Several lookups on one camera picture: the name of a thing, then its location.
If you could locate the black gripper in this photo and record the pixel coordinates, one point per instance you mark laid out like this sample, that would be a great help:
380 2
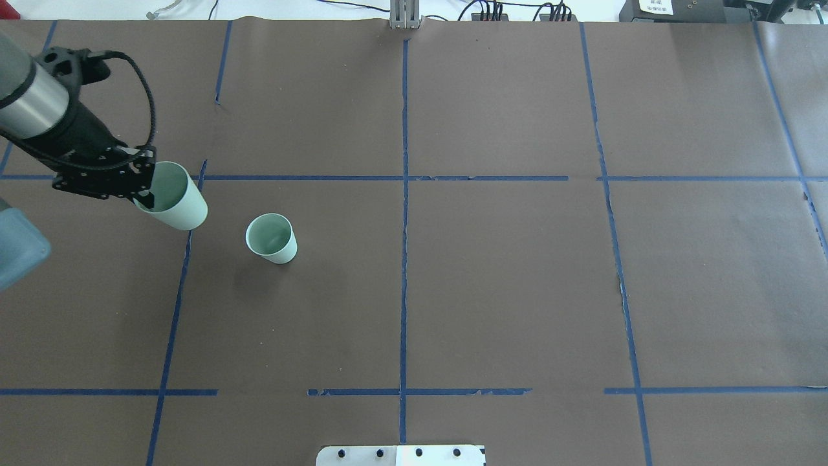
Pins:
83 134

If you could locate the mint green cup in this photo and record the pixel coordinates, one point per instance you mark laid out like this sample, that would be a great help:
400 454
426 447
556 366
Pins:
272 237
177 200

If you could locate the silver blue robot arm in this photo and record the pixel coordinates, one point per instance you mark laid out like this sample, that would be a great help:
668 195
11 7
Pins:
42 114

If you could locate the far orange black power strip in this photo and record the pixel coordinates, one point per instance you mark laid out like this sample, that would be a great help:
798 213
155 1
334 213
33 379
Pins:
489 12

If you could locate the orange black power strip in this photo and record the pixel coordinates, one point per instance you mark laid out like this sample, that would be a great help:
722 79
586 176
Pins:
489 12
554 13

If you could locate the brown paper table cover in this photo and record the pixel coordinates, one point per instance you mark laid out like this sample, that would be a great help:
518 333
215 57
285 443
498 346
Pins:
574 244

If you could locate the near orange black power strip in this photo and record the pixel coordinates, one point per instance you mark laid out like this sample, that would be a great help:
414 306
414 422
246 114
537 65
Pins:
554 13

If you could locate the black computer box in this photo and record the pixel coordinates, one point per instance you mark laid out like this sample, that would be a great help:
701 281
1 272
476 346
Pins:
682 12

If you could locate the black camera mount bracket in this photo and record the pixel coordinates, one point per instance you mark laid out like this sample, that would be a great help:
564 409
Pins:
74 67

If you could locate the aluminium frame post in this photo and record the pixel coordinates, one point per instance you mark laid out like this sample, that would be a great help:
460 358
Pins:
404 14

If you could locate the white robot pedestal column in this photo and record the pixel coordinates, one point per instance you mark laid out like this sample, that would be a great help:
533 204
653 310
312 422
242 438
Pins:
402 455

